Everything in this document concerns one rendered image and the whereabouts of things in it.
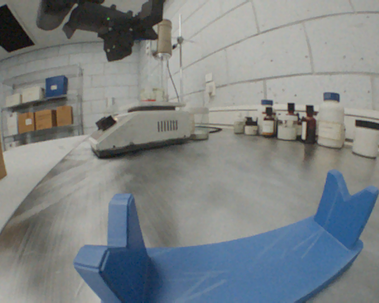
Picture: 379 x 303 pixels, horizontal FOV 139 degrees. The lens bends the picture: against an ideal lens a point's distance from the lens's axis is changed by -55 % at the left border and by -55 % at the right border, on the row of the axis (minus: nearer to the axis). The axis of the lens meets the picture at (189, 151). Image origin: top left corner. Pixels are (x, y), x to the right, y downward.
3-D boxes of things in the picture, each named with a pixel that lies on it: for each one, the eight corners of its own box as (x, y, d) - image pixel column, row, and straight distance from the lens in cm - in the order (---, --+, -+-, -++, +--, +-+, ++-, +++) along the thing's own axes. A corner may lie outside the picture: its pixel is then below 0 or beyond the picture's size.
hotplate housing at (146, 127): (98, 159, 26) (93, 107, 25) (89, 148, 39) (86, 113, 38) (199, 141, 36) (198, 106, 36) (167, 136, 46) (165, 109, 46)
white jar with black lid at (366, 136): (381, 158, 42) (385, 124, 42) (363, 157, 37) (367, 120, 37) (364, 151, 46) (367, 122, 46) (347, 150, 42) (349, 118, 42)
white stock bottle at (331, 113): (323, 142, 49) (324, 96, 49) (345, 147, 47) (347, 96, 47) (312, 144, 43) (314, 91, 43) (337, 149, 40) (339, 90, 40)
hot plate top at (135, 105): (136, 106, 28) (136, 101, 28) (117, 111, 39) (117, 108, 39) (188, 106, 34) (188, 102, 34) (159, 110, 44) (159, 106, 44)
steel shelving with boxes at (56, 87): (16, 199, 312) (2, 78, 311) (25, 190, 343) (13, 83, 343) (90, 189, 255) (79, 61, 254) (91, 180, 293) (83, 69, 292)
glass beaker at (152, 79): (172, 105, 35) (171, 68, 37) (145, 105, 32) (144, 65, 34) (158, 107, 41) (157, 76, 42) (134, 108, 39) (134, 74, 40)
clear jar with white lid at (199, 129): (203, 136, 44) (202, 108, 44) (213, 139, 39) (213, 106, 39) (182, 137, 42) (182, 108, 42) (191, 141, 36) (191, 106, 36)
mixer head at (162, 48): (148, 53, 79) (150, 14, 91) (142, 60, 89) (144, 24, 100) (175, 56, 84) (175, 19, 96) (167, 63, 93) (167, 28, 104)
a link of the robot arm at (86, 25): (64, 26, 29) (79, -15, 34) (57, 41, 34) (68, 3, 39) (102, 32, 30) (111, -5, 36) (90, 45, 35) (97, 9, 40)
